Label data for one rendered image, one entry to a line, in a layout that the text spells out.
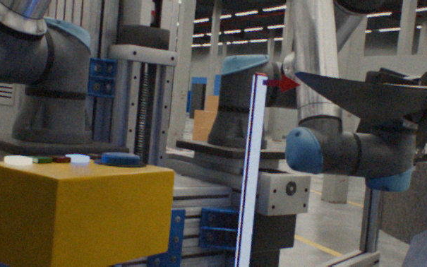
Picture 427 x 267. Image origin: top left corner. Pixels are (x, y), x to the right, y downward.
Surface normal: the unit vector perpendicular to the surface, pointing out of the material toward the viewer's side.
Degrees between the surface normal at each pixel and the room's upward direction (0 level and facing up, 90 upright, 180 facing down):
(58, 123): 72
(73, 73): 90
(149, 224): 90
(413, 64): 90
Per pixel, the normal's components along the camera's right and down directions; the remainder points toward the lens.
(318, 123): -0.26, -0.35
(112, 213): 0.81, 0.11
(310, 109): -0.54, -0.29
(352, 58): 0.47, 0.09
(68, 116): 0.64, -0.20
